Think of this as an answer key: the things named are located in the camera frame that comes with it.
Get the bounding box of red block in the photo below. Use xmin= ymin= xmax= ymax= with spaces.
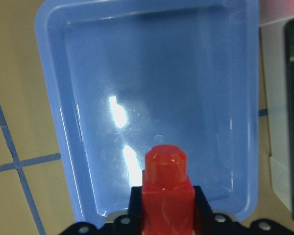
xmin=142 ymin=144 xmax=195 ymax=235

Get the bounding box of blue plastic tray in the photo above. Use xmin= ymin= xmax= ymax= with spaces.
xmin=35 ymin=0 xmax=259 ymax=226

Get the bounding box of clear plastic storage box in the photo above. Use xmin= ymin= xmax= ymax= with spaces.
xmin=258 ymin=0 xmax=294 ymax=213

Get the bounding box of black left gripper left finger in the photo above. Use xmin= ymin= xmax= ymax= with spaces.
xmin=63 ymin=187 xmax=143 ymax=235

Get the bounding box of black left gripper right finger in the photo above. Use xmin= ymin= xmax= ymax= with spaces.
xmin=194 ymin=186 xmax=294 ymax=235

